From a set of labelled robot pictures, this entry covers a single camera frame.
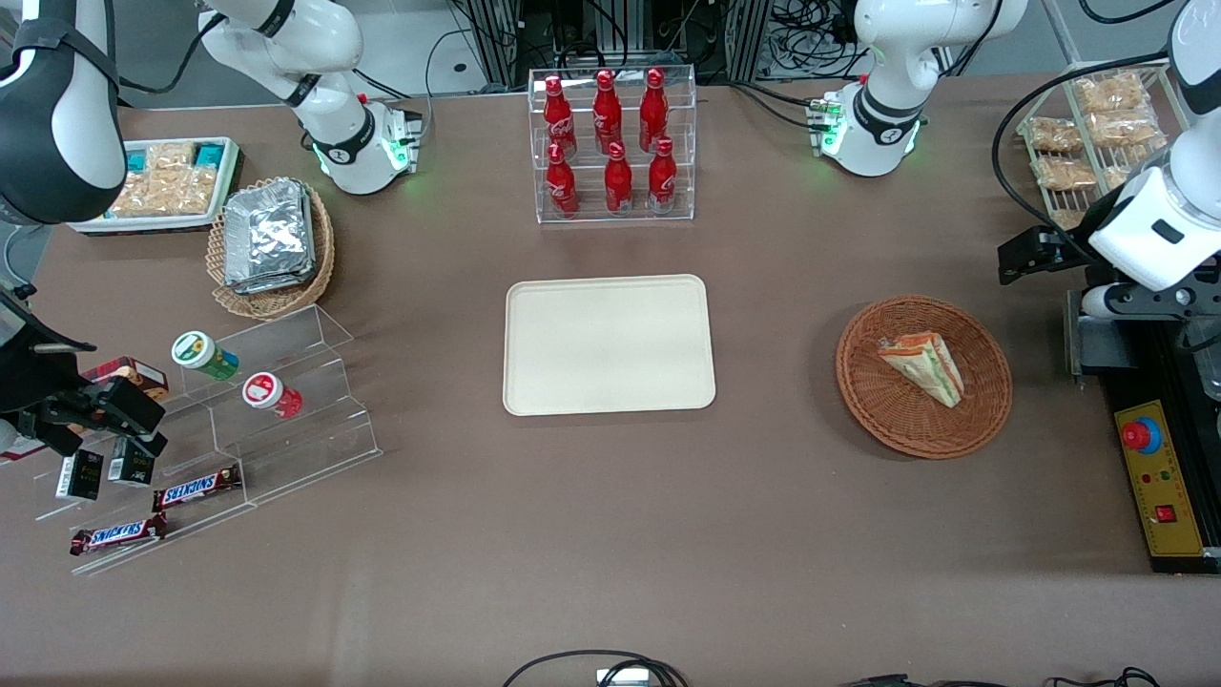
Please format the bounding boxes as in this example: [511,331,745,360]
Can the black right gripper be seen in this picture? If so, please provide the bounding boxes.
[0,374,170,461]

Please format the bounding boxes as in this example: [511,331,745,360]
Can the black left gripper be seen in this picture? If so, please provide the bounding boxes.
[999,227,1096,286]

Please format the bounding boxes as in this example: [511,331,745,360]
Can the triangle sandwich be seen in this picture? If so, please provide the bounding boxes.
[877,330,965,409]

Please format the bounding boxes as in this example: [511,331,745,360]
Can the round brown wicker basket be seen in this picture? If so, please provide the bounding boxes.
[836,295,1014,461]

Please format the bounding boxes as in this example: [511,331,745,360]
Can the white snack tray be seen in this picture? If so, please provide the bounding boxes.
[67,136,244,237]

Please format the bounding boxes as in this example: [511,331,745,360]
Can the oval tan wicker basket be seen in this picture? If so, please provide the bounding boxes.
[206,177,337,321]

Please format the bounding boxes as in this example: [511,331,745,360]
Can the cream rectangular tray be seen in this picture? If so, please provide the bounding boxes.
[503,274,717,418]

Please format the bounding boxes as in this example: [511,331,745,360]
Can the small black box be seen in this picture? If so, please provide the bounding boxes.
[107,439,156,488]
[54,448,104,502]

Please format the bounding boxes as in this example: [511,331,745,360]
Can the red brown snack box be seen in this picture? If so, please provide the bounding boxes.
[81,356,170,402]

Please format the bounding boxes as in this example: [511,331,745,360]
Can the Snickers bar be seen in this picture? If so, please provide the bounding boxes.
[153,465,243,513]
[69,513,170,557]

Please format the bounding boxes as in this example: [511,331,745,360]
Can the grey metal box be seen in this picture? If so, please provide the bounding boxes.
[1065,289,1141,383]

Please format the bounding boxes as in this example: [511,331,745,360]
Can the green snack canister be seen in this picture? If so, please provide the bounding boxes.
[171,330,241,383]

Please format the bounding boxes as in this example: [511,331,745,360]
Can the red snack canister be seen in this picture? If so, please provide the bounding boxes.
[241,371,304,421]

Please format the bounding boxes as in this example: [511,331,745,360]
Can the clear acrylic stepped stand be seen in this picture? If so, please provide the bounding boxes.
[33,303,384,576]

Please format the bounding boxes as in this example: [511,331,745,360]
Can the silver foil pouch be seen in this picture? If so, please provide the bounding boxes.
[222,179,316,285]
[229,260,319,296]

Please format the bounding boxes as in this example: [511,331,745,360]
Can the tan snack pack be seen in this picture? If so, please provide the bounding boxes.
[108,168,219,219]
[143,141,197,173]

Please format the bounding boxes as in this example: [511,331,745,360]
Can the black yellow control box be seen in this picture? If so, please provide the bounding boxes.
[1102,320,1221,575]

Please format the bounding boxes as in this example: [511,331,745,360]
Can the red cola bottle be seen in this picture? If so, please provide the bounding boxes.
[546,141,580,219]
[604,141,634,216]
[543,75,578,158]
[592,69,623,154]
[648,136,678,214]
[638,67,669,154]

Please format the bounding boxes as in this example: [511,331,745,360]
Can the clear acrylic bottle rack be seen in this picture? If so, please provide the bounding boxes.
[528,65,697,225]

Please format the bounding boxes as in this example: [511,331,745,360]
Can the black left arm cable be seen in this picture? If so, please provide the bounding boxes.
[991,50,1179,270]

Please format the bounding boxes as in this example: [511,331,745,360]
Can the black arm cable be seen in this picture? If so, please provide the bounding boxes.
[991,50,1179,270]
[114,10,235,97]

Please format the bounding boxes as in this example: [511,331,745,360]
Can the white wire rack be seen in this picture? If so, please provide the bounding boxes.
[1015,62,1193,230]

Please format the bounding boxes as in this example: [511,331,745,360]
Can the black base cable bundle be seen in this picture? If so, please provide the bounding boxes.
[730,78,831,131]
[353,65,432,125]

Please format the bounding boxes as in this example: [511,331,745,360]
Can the tangled black floor cables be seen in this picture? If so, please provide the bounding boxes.
[771,0,867,79]

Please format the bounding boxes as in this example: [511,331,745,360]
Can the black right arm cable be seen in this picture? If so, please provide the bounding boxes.
[114,10,235,97]

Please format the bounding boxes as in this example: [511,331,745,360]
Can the black hub cable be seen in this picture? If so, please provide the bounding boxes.
[503,651,690,687]

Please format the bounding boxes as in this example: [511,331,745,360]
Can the aluminium profile frame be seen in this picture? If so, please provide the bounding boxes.
[463,0,776,89]

